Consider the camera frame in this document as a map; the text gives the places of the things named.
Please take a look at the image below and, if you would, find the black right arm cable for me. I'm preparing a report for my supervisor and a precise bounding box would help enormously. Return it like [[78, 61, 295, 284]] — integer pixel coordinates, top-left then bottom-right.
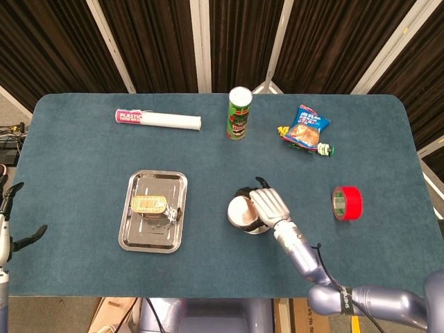
[[310, 242, 386, 333]]

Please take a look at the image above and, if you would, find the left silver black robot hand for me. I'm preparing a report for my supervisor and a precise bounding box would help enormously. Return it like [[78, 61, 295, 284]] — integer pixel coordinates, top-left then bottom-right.
[[0, 175, 49, 270]]

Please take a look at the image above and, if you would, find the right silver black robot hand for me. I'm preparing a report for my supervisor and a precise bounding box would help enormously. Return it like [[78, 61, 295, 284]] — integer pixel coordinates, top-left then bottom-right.
[[249, 176, 291, 232]]

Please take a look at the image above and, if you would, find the black luncheon meat tin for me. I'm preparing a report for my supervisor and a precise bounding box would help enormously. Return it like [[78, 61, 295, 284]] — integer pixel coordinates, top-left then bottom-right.
[[130, 194, 182, 222]]

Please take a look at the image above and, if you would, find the blue felt table cover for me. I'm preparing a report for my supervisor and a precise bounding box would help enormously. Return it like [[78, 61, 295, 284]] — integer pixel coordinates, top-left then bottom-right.
[[0, 92, 444, 299]]

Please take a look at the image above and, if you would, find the dark brown curtain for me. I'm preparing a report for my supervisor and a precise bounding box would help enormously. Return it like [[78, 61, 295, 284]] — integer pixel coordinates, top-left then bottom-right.
[[0, 0, 444, 174]]

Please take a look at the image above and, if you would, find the rectangular stainless steel tray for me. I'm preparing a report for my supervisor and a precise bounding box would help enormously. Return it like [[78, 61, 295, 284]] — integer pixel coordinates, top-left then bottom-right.
[[118, 169, 189, 255]]

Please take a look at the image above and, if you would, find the grey robot torso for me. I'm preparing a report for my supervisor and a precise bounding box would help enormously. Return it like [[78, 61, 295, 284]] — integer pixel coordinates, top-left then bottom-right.
[[138, 297, 275, 333]]

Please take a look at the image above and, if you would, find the red tape roll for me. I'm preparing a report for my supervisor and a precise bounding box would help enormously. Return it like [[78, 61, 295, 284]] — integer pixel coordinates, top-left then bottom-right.
[[332, 185, 364, 221]]

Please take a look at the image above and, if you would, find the blue snack bag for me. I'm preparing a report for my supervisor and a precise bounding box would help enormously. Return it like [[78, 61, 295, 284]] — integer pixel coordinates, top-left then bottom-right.
[[282, 103, 332, 148]]

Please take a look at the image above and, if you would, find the black floor cable bundle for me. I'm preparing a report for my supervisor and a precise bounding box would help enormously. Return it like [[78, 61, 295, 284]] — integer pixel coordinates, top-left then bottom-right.
[[0, 121, 28, 167]]

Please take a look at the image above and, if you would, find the green Pringles tube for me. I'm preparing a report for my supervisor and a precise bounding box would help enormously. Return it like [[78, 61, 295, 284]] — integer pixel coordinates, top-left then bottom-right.
[[226, 87, 253, 140]]

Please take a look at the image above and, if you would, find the white partition post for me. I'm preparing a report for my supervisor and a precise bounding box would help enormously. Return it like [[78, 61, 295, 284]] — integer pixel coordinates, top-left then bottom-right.
[[252, 0, 296, 95], [85, 0, 137, 94], [350, 0, 428, 95], [189, 0, 212, 94]]

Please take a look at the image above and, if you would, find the plastic food wrap roll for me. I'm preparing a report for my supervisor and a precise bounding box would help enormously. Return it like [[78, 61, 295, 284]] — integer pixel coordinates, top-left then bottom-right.
[[114, 108, 203, 133]]

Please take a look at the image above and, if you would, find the white round plate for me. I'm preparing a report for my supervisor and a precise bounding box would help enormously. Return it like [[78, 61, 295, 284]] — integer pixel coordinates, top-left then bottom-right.
[[231, 187, 275, 236]]

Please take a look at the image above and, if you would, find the brown cardboard box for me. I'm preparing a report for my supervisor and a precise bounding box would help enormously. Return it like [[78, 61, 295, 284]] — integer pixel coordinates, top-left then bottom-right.
[[273, 298, 332, 333]]

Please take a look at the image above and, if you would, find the light wooden crate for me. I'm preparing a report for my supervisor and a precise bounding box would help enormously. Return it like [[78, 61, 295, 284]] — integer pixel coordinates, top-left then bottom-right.
[[88, 297, 140, 333]]

